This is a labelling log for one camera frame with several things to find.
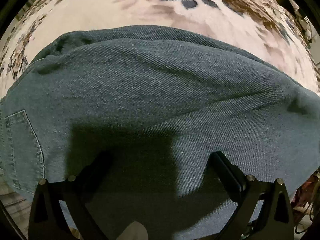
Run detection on floral white bed blanket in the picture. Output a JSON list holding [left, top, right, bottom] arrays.
[[1, 0, 319, 96]]

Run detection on blue denim jeans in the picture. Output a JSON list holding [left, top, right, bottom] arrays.
[[1, 25, 319, 239]]

